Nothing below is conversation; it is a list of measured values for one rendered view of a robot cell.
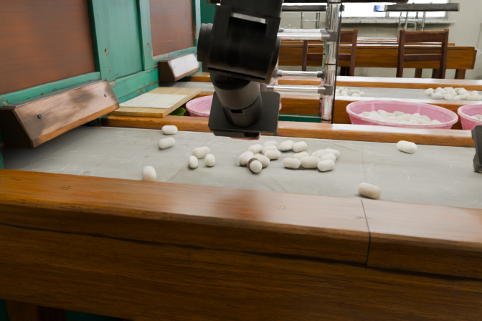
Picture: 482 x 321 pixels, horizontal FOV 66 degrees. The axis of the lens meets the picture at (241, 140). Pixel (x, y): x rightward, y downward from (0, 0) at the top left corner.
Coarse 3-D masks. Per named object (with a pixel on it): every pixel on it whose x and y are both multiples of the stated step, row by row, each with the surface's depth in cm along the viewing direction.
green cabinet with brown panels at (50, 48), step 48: (0, 0) 63; (48, 0) 74; (96, 0) 88; (144, 0) 112; (192, 0) 160; (0, 48) 63; (48, 48) 75; (96, 48) 90; (144, 48) 114; (192, 48) 160; (0, 96) 63
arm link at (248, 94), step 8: (216, 80) 45; (224, 80) 44; (232, 80) 44; (240, 80) 44; (248, 80) 44; (216, 88) 45; (224, 88) 44; (232, 88) 44; (240, 88) 44; (248, 88) 45; (256, 88) 47; (224, 96) 46; (232, 96) 45; (240, 96) 46; (248, 96) 46; (256, 96) 48; (224, 104) 48; (232, 104) 47; (240, 104) 47; (248, 104) 48
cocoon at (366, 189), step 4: (360, 184) 57; (364, 184) 57; (368, 184) 57; (360, 188) 57; (364, 188) 56; (368, 188) 56; (372, 188) 56; (376, 188) 56; (360, 192) 57; (364, 192) 56; (368, 192) 56; (372, 192) 56; (376, 192) 55; (380, 192) 56; (372, 196) 56; (376, 196) 56
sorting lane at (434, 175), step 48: (96, 144) 80; (144, 144) 80; (192, 144) 80; (240, 144) 80; (336, 144) 80; (384, 144) 80; (288, 192) 58; (336, 192) 58; (384, 192) 58; (432, 192) 58; (480, 192) 58
